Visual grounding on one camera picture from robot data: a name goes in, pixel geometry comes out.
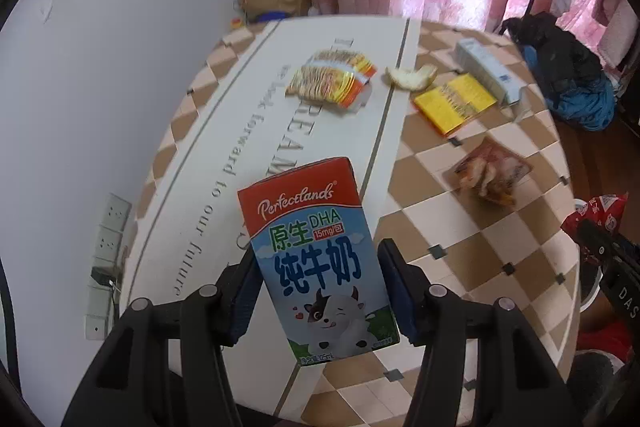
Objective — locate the bread piece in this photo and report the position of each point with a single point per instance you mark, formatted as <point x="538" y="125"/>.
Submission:
<point x="410" y="77"/>

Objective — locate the white wall power strip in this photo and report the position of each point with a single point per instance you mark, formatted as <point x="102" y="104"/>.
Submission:
<point x="106" y="257"/>

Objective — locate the blue cloth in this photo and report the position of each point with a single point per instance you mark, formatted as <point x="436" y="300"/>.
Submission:
<point x="582" y="104"/>

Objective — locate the clear snack bag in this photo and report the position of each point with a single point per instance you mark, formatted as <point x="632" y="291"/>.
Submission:
<point x="492" y="173"/>

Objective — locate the red patterned plastic bag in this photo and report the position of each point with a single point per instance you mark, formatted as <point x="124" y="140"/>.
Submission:
<point x="597" y="213"/>

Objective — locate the pile of dark blue clothes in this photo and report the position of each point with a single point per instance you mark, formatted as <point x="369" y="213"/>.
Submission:
<point x="555" y="52"/>

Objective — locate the yellow flat packet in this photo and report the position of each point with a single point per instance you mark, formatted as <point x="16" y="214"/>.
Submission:
<point x="455" y="103"/>

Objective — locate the milk carton with cow print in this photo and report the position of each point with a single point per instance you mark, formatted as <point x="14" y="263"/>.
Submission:
<point x="320" y="257"/>

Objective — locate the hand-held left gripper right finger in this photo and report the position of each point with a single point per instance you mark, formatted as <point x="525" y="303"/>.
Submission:
<point x="398" y="292"/>

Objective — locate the orange yellow snack wrapper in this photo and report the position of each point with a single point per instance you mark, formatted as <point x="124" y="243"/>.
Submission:
<point x="331" y="80"/>

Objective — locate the white blue carton box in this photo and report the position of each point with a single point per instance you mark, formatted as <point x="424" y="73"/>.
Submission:
<point x="487" y="69"/>

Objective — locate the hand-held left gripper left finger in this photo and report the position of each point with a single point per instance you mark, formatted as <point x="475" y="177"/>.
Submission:
<point x="243" y="294"/>

